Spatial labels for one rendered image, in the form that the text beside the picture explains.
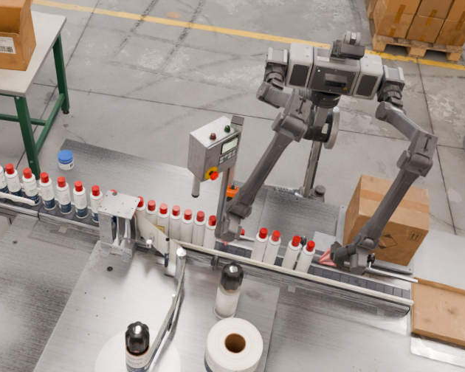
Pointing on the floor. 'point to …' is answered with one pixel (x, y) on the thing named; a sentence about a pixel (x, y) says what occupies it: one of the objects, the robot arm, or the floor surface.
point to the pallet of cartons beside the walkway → (422, 25)
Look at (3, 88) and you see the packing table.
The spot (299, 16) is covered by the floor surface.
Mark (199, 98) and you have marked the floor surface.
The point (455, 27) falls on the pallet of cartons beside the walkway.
